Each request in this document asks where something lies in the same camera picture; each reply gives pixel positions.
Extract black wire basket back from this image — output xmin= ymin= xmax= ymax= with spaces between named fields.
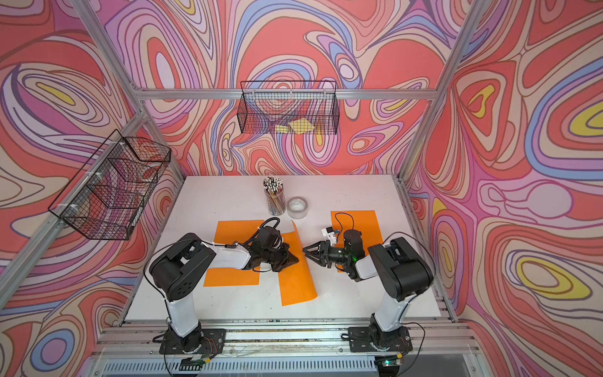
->
xmin=237 ymin=79 xmax=340 ymax=135

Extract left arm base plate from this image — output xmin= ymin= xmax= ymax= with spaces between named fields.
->
xmin=160 ymin=327 xmax=226 ymax=356

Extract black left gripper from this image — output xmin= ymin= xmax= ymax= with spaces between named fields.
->
xmin=261 ymin=243 xmax=302 ymax=273

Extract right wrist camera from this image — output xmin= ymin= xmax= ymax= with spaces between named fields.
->
xmin=321 ymin=226 xmax=339 ymax=246

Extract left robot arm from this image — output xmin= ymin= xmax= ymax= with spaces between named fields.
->
xmin=148 ymin=217 xmax=299 ymax=340

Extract orange paper sheet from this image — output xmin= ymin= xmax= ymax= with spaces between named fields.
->
xmin=331 ymin=210 xmax=383 ymax=281
xmin=278 ymin=221 xmax=318 ymax=306
xmin=204 ymin=220 xmax=262 ymax=287

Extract yellow sticky notes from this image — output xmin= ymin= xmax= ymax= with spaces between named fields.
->
xmin=273 ymin=118 xmax=315 ymax=134

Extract clear tape roll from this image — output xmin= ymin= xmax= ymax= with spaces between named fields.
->
xmin=287 ymin=196 xmax=309 ymax=219

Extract clear cup of pencils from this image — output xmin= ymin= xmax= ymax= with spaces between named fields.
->
xmin=263 ymin=176 xmax=286 ymax=216

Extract black wire basket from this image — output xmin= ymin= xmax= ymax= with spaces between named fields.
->
xmin=48 ymin=130 xmax=172 ymax=240
xmin=237 ymin=79 xmax=340 ymax=135

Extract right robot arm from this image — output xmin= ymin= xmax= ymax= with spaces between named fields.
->
xmin=302 ymin=227 xmax=436 ymax=334

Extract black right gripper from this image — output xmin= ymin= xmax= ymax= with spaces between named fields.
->
xmin=303 ymin=240 xmax=352 ymax=268

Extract black wire basket left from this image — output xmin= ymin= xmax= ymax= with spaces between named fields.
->
xmin=48 ymin=130 xmax=172 ymax=240

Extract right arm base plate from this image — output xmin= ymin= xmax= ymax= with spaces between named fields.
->
xmin=342 ymin=325 xmax=413 ymax=355

